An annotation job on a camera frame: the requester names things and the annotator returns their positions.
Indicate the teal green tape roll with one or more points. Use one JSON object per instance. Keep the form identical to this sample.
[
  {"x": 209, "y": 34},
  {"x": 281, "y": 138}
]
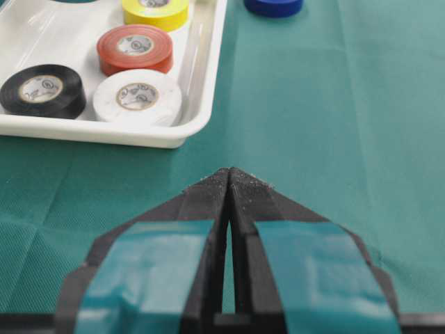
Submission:
[{"x": 75, "y": 1}]

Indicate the black tape roll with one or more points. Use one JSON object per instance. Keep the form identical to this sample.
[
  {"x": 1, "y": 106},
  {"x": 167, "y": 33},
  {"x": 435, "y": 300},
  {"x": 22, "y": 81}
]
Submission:
[{"x": 49, "y": 91}]

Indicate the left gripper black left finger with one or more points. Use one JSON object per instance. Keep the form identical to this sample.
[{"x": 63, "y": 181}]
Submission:
[{"x": 161, "y": 272}]

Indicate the green table cloth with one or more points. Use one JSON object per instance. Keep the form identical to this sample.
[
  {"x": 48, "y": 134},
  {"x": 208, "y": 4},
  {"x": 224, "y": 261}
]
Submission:
[{"x": 340, "y": 108}]

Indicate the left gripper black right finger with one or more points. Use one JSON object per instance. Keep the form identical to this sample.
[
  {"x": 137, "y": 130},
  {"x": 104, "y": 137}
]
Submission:
[{"x": 297, "y": 272}]

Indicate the white tape roll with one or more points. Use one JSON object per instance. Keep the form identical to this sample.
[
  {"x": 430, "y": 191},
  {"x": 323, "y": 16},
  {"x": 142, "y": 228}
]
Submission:
[{"x": 138, "y": 98}]

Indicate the white plastic tray case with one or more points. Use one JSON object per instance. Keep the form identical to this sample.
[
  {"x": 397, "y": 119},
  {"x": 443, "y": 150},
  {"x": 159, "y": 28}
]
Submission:
[{"x": 53, "y": 32}]

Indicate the red tape roll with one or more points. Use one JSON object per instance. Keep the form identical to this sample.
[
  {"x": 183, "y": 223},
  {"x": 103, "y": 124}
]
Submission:
[{"x": 135, "y": 46}]

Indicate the blue tape roll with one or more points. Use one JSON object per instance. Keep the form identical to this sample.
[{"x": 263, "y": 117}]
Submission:
[{"x": 274, "y": 8}]

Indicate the yellow tape roll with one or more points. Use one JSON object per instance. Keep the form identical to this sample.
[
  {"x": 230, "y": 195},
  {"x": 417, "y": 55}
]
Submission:
[{"x": 166, "y": 15}]

